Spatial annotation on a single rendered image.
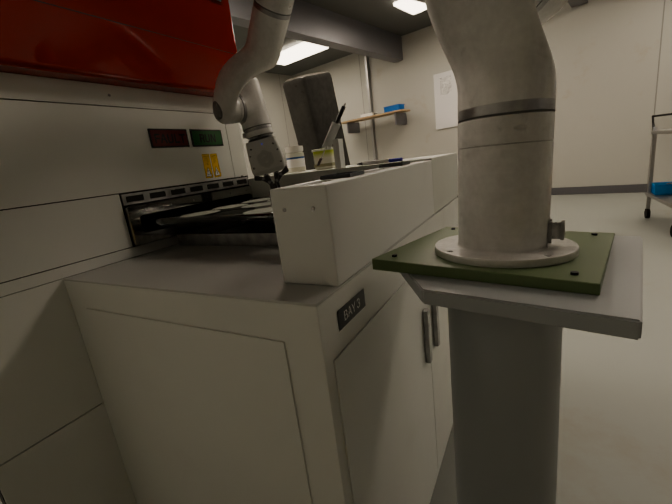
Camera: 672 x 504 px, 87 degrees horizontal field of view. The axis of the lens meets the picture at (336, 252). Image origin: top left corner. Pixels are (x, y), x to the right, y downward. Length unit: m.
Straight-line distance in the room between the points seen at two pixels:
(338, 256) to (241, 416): 0.31
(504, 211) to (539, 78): 0.16
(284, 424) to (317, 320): 0.20
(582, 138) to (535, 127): 6.41
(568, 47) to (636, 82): 1.06
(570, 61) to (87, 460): 6.97
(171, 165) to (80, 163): 0.22
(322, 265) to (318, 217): 0.07
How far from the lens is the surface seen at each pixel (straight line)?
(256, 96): 1.11
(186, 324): 0.64
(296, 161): 1.41
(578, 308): 0.43
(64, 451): 1.03
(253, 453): 0.69
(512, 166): 0.51
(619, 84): 6.92
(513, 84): 0.51
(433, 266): 0.50
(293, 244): 0.51
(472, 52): 0.52
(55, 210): 0.94
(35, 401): 0.97
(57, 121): 0.97
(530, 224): 0.53
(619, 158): 6.92
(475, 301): 0.44
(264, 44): 1.02
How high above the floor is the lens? 0.99
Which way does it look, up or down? 14 degrees down
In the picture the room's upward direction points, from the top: 7 degrees counter-clockwise
